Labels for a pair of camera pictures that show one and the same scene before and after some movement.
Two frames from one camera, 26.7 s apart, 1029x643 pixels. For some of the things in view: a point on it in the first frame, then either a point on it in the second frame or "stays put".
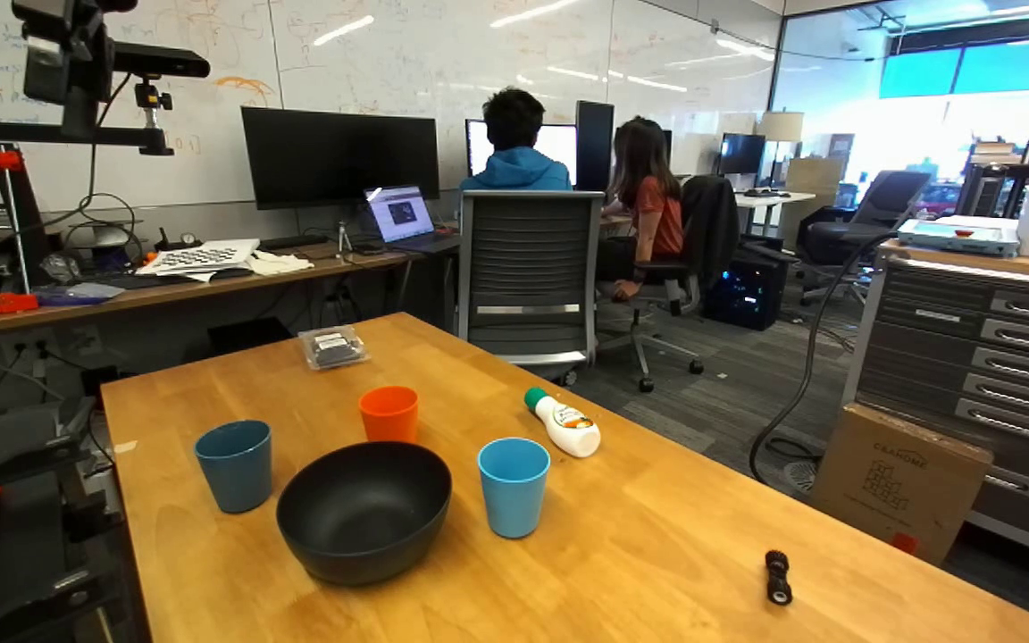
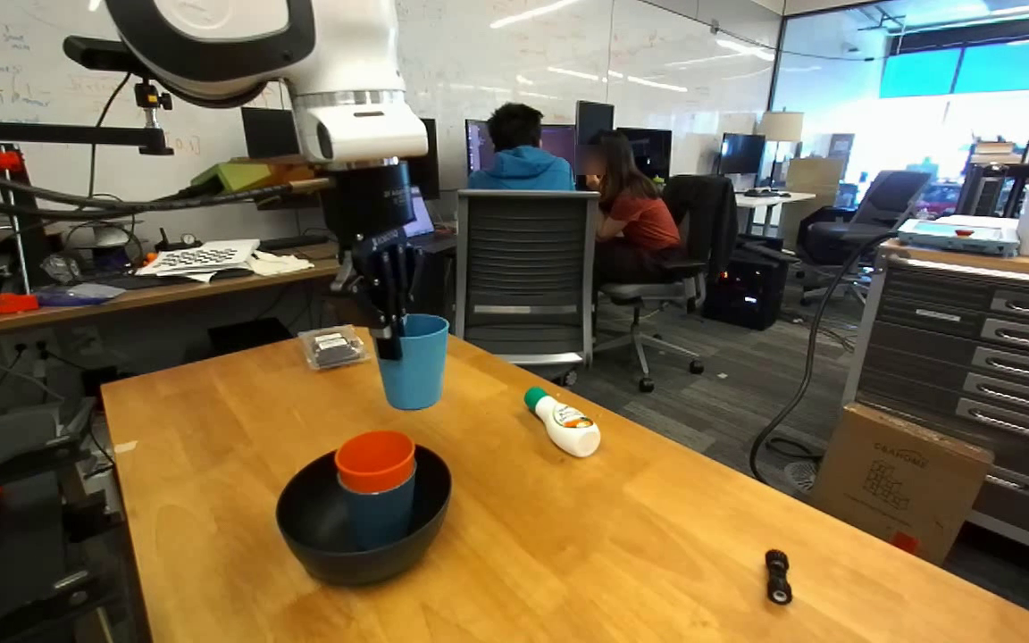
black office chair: [835, 232] stays put
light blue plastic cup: [515, 484] → [411, 381]
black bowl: [365, 513] stays put
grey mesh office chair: [531, 272] stays put
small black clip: [776, 575] stays put
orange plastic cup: [391, 412] → [378, 461]
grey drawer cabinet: [984, 346] stays put
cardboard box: [899, 478] stays put
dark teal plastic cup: [237, 461] → [373, 518]
